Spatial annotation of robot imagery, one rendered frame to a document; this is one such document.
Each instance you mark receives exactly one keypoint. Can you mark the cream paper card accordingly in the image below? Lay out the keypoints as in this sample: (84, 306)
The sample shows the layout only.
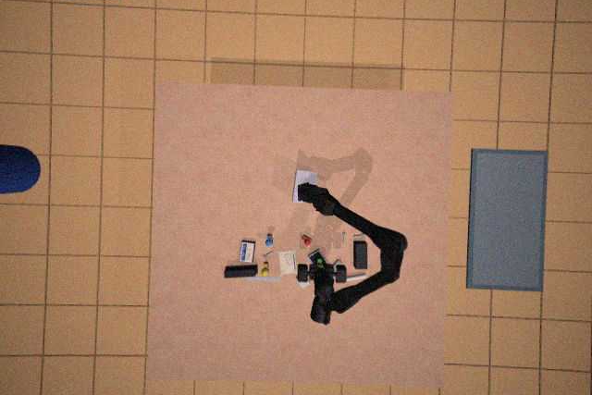
(287, 262)

